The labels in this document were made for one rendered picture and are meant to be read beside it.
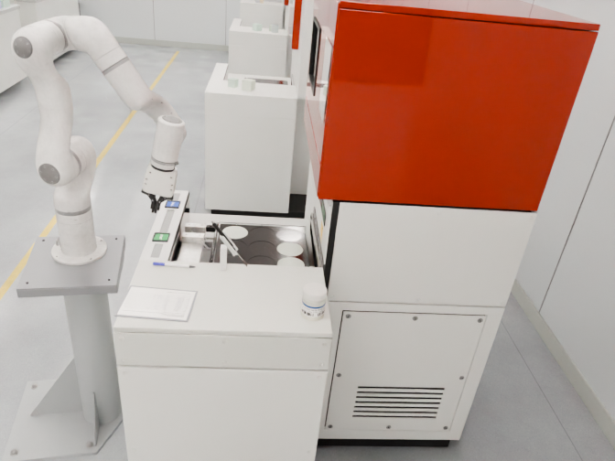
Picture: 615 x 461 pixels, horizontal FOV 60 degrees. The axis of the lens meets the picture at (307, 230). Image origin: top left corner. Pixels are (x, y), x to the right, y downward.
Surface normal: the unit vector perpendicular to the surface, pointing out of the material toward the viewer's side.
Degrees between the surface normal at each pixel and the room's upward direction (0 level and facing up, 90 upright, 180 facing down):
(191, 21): 90
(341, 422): 90
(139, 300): 0
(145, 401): 90
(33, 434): 0
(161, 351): 90
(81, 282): 3
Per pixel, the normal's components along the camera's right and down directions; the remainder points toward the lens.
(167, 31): 0.06, 0.50
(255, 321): 0.09, -0.87
